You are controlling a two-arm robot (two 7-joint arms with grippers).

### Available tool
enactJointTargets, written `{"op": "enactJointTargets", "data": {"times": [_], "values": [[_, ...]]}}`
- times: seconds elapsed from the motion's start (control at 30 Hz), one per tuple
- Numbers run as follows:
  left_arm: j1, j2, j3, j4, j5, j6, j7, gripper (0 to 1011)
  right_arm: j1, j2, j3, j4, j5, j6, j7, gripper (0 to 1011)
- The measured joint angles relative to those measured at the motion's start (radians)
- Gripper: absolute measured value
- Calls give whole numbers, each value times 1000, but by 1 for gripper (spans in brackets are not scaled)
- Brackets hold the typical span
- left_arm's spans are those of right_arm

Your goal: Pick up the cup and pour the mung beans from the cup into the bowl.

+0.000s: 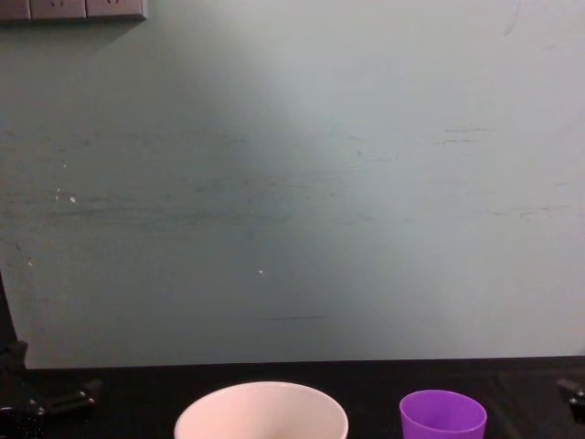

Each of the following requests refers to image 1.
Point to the black table cloth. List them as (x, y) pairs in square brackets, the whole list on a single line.
[(365, 393)]

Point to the black stand foot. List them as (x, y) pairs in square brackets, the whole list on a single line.
[(573, 393)]

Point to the grey wall socket plate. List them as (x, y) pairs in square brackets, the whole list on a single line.
[(58, 7), (115, 6), (13, 8)]

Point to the white plastic cup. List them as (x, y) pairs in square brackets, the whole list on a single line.
[(260, 411)]

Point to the purple plastic cup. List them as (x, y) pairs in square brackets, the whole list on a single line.
[(441, 418)]

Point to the black tripod stand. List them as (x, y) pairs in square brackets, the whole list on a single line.
[(18, 388)]

